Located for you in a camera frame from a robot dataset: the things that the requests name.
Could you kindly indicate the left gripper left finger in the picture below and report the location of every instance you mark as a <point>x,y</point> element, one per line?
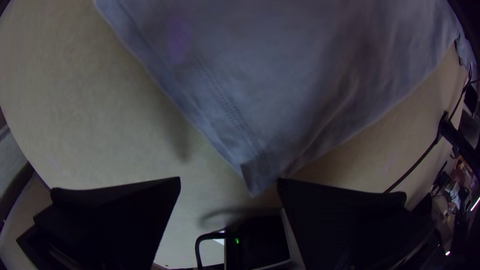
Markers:
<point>112,221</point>

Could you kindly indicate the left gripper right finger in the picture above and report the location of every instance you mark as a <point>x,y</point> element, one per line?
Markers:
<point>345,225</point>

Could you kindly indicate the grey t-shirt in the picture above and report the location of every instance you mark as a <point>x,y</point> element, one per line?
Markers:
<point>281,75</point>

